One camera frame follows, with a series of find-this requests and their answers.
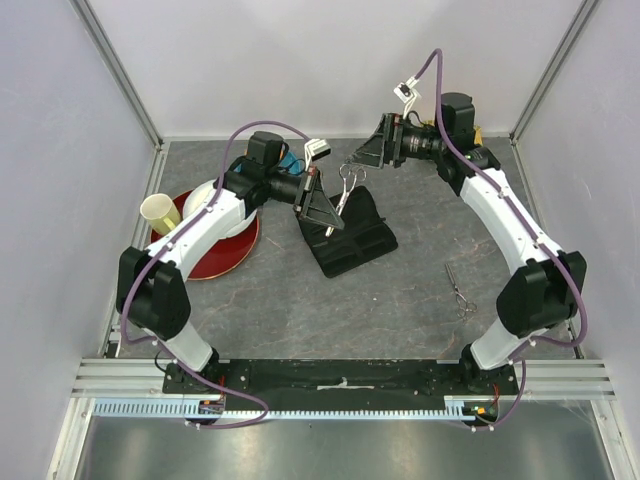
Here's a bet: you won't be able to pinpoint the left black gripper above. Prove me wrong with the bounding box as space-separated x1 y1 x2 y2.
265 167 344 231

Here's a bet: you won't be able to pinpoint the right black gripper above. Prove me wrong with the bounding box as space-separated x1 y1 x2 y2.
346 113 448 169

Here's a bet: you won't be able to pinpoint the silver scissors with black blades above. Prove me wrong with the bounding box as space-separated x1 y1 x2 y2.
330 164 367 216

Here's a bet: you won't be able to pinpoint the black zipper tool case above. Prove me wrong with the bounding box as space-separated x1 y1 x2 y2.
299 185 398 278

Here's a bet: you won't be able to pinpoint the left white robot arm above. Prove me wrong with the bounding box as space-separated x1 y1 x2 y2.
116 131 344 393

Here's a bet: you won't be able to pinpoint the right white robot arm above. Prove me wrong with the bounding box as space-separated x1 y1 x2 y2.
347 92 586 394

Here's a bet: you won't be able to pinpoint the teal dotted plate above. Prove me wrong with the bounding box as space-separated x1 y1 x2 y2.
234 152 306 174

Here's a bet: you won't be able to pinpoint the red round plate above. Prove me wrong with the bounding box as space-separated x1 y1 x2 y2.
173 190 260 280

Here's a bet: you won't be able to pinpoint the woven bamboo basket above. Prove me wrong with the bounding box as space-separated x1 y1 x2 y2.
421 119 483 146

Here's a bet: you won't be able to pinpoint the white paper plate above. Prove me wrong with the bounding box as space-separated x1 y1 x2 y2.
182 181 257 239

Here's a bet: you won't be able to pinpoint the cream yellow mug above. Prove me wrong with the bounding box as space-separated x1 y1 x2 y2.
139 193 182 235

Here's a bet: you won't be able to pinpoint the silver thinning scissors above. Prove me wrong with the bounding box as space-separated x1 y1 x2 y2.
445 263 477 319

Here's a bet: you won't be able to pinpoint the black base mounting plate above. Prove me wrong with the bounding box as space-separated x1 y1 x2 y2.
162 357 517 412

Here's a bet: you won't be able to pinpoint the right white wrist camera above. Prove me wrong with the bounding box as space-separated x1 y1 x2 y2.
394 76 421 119

